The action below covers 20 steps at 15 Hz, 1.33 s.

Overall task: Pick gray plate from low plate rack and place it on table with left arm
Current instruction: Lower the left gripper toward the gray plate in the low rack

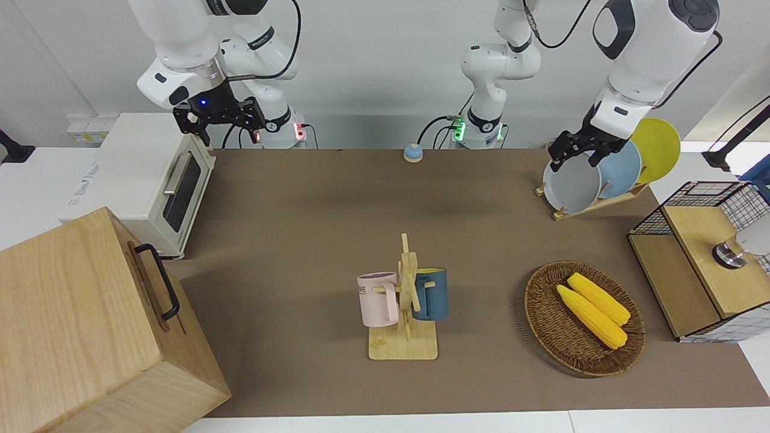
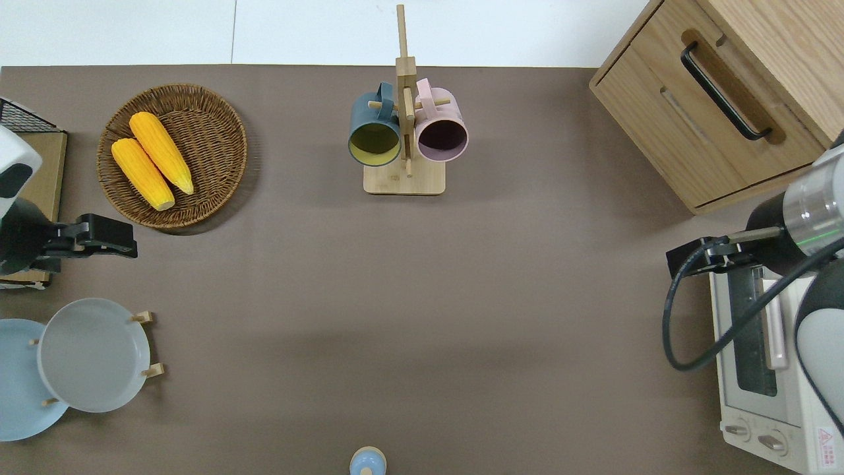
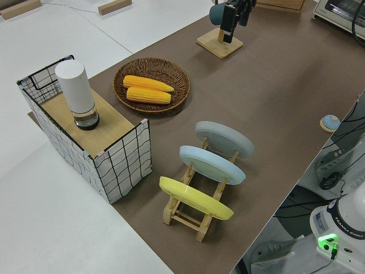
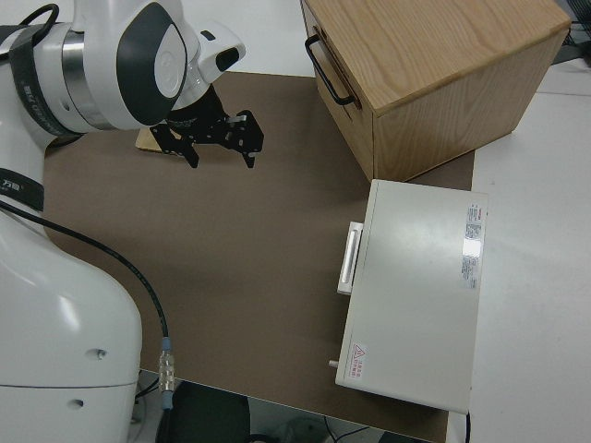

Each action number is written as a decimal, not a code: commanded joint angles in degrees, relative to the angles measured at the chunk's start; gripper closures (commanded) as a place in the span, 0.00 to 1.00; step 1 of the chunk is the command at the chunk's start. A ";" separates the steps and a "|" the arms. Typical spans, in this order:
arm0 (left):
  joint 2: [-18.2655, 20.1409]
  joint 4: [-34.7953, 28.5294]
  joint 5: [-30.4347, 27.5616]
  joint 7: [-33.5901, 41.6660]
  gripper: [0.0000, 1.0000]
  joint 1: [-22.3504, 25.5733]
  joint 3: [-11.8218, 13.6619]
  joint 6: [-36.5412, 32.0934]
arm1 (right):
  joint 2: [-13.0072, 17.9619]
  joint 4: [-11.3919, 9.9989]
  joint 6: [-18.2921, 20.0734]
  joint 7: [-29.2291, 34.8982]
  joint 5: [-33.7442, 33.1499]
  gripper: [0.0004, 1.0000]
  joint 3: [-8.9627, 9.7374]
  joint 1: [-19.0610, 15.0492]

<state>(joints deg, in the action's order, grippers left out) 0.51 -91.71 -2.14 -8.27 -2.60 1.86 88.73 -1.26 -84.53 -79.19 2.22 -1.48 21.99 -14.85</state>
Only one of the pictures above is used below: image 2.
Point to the wooden drawer cabinet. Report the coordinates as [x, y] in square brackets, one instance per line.
[646, 112]

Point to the pink mug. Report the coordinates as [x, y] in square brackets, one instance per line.
[448, 112]

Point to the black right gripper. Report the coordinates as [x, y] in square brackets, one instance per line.
[699, 257]

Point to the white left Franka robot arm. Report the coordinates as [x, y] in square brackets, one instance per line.
[16, 158]

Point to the yellow corn cob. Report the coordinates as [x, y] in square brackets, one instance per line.
[142, 175]
[161, 152]

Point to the wooden plate rack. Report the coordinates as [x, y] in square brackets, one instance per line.
[155, 371]

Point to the white toaster oven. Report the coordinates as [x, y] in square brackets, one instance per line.
[732, 396]

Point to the gray plate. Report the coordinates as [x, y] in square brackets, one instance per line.
[92, 356]

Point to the brown wicker basket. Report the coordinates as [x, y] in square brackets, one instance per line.
[211, 132]

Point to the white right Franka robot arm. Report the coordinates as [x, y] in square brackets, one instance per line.
[817, 198]

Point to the light blue plate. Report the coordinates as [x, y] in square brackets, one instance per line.
[20, 396]

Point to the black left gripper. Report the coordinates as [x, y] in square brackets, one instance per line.
[62, 239]

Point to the dark teal mug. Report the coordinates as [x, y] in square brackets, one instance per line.
[362, 112]

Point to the wooden mug rack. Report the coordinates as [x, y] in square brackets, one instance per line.
[404, 181]

